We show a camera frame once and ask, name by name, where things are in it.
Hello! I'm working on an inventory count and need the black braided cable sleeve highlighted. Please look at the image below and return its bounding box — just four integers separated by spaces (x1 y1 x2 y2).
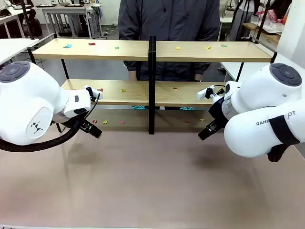
0 118 83 152

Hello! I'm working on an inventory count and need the black clamp pole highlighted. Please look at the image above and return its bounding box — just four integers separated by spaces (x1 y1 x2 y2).
252 0 272 45
22 0 40 40

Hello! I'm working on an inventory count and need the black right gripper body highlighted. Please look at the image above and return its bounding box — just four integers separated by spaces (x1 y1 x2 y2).
208 97 229 131

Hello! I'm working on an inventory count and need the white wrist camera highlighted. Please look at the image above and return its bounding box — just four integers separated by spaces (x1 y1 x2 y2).
196 85 226 100
83 85 104 101

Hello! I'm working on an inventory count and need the wooden workbench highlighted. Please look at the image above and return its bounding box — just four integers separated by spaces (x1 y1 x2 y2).
242 22 281 44

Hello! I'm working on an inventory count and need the person's right forearm dark sleeve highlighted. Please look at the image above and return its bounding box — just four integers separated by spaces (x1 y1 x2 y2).
118 22 142 72

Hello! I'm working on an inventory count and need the person in dark jacket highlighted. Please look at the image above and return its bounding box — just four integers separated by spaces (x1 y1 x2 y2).
118 0 220 82

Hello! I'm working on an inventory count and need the bystander in grey trousers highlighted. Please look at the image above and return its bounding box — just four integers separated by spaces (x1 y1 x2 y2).
230 0 254 42

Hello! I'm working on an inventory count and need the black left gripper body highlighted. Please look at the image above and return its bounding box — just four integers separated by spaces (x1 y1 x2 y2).
71 112 96 133

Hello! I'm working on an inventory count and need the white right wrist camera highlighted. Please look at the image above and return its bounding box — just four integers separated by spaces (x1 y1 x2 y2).
196 85 226 100

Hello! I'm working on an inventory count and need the thin black camera cable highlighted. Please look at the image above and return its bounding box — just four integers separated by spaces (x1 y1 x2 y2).
81 92 101 125

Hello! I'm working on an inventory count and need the white side table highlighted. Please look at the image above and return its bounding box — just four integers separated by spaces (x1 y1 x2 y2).
0 38 40 65
220 62 272 83

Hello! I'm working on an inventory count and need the pink bag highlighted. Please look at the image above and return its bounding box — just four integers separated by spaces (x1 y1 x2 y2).
266 9 278 21

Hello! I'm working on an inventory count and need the grey metal desk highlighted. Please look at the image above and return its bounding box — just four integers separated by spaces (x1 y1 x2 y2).
35 3 102 39

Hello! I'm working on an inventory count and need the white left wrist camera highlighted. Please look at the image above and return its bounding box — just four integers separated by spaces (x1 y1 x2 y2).
83 85 104 101

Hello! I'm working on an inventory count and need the black strap on right arm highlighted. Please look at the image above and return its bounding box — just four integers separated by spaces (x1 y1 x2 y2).
266 115 301 163

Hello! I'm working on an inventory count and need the black backpack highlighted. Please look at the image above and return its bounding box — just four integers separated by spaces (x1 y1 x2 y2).
30 18 43 36

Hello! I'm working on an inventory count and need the person's left forearm dark sleeve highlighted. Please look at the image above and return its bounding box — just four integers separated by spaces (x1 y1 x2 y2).
190 23 220 76

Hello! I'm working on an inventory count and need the wooden shelf unit black frame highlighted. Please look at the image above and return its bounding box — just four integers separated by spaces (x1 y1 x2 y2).
27 33 153 135
152 35 278 135

